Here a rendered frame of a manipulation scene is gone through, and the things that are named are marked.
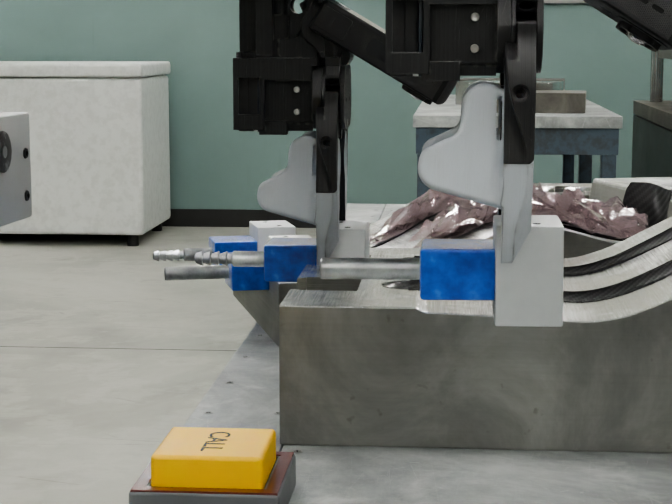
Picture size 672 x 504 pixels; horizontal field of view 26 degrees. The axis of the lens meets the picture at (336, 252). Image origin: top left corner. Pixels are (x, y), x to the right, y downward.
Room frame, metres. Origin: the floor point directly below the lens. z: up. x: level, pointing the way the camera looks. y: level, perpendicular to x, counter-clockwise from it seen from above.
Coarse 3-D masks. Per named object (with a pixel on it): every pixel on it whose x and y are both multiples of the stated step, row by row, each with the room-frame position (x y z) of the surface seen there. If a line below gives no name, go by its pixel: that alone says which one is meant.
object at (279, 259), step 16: (352, 224) 1.08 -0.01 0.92; (368, 224) 1.09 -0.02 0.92; (272, 240) 1.09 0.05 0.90; (288, 240) 1.09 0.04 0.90; (304, 240) 1.09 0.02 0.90; (352, 240) 1.06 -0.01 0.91; (368, 240) 1.09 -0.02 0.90; (208, 256) 1.09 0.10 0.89; (224, 256) 1.09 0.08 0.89; (240, 256) 1.09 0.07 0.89; (256, 256) 1.08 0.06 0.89; (272, 256) 1.07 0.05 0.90; (288, 256) 1.07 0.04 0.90; (304, 256) 1.06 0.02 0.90; (336, 256) 1.06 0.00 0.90; (352, 256) 1.06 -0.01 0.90; (368, 256) 1.09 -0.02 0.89; (272, 272) 1.07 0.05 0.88; (288, 272) 1.07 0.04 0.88
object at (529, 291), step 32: (544, 224) 0.77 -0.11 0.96; (448, 256) 0.77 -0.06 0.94; (480, 256) 0.77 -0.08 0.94; (544, 256) 0.76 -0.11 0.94; (448, 288) 0.77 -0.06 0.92; (480, 288) 0.77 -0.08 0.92; (512, 288) 0.76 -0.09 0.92; (544, 288) 0.76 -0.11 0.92; (512, 320) 0.76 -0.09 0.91; (544, 320) 0.76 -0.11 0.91
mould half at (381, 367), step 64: (384, 256) 1.10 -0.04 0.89; (640, 256) 1.04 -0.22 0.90; (320, 320) 0.89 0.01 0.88; (384, 320) 0.89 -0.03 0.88; (448, 320) 0.89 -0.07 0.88; (576, 320) 0.88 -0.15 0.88; (640, 320) 0.88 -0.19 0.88; (320, 384) 0.89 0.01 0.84; (384, 384) 0.89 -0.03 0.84; (448, 384) 0.89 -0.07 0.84; (512, 384) 0.88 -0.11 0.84; (576, 384) 0.88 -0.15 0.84; (640, 384) 0.88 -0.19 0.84; (512, 448) 0.88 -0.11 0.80; (576, 448) 0.88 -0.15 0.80; (640, 448) 0.88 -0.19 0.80
